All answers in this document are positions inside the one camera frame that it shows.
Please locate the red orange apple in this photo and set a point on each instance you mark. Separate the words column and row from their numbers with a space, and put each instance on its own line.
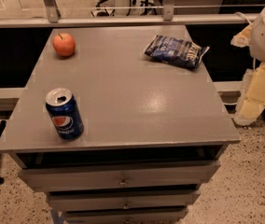
column 64, row 44

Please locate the black office chair base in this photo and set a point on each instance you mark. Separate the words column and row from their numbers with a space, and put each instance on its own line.
column 120, row 8

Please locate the blue pepsi can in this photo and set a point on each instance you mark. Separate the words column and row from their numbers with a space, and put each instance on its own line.
column 62, row 107

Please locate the grey drawer cabinet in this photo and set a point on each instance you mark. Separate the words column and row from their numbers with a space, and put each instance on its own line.
column 133, row 109

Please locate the blue chip bag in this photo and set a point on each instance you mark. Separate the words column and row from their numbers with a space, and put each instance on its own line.
column 176, row 52

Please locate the grey metal railing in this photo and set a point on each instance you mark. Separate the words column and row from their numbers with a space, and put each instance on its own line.
column 71, row 13

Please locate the middle grey drawer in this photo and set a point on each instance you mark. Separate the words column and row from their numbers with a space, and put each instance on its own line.
column 124, row 200

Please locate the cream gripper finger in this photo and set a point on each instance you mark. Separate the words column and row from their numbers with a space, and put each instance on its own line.
column 251, row 103
column 243, row 38

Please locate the top grey drawer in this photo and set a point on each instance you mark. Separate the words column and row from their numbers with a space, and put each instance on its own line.
column 119, row 176

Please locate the bottom grey drawer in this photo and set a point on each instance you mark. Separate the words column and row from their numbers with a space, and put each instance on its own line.
column 126, row 216

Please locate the grey drawer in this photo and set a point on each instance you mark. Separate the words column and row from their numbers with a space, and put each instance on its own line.
column 126, row 216
column 119, row 176
column 124, row 200

